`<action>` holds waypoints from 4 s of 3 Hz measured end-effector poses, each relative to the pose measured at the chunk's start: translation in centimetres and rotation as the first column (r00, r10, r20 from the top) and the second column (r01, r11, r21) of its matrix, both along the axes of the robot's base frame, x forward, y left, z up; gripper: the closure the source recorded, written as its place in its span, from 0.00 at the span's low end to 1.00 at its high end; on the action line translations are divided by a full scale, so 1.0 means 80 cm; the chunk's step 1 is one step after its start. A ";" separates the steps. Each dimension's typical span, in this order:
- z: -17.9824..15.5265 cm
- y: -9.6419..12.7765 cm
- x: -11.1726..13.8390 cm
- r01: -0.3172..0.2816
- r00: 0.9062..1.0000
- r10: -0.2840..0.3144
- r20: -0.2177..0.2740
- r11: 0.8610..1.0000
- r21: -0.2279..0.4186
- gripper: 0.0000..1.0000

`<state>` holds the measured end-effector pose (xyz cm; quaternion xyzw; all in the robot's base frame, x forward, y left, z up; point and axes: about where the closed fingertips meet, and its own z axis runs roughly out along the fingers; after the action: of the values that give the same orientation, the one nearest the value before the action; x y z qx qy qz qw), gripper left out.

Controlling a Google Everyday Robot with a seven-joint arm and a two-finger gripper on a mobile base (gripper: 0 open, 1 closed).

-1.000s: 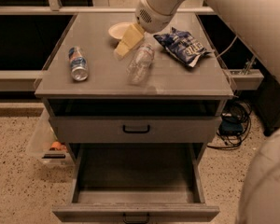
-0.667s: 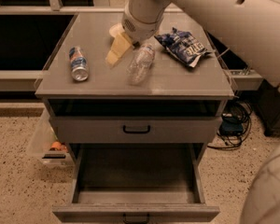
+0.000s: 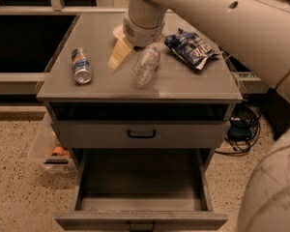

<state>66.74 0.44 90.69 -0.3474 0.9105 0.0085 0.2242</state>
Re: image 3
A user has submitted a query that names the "clear plastic water bottle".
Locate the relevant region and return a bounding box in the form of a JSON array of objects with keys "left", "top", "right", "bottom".
[{"left": 132, "top": 43, "right": 160, "bottom": 88}]

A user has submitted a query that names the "blue chip bag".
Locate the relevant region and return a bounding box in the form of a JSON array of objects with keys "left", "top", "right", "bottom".
[{"left": 164, "top": 28, "right": 219, "bottom": 71}]

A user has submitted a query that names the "clear plastic storage bin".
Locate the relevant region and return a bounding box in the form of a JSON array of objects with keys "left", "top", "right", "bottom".
[{"left": 27, "top": 114, "right": 77, "bottom": 173}]

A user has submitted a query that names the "white paper bowl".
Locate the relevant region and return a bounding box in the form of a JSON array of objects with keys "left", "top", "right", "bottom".
[{"left": 113, "top": 25, "right": 125, "bottom": 39}]

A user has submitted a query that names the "black cable bundle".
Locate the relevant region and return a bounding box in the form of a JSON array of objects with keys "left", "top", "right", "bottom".
[{"left": 214, "top": 103, "right": 262, "bottom": 157}]

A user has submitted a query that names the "grey middle drawer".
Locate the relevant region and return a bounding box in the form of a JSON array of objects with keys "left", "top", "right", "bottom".
[{"left": 51, "top": 120, "right": 230, "bottom": 149}]

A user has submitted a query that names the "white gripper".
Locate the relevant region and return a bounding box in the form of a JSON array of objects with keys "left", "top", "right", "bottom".
[{"left": 107, "top": 13, "right": 165, "bottom": 72}]

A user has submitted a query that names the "grey drawer cabinet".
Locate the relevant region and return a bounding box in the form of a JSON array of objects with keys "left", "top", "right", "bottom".
[{"left": 35, "top": 11, "right": 244, "bottom": 166}]

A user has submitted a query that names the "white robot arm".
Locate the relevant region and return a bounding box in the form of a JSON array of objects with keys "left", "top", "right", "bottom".
[{"left": 124, "top": 0, "right": 290, "bottom": 232}]

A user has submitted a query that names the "orange fruit in bin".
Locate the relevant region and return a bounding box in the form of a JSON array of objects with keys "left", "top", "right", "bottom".
[{"left": 52, "top": 146, "right": 70, "bottom": 157}]

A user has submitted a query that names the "grey open bottom drawer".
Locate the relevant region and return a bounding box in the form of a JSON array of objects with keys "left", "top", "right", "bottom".
[{"left": 55, "top": 149, "right": 228, "bottom": 232}]

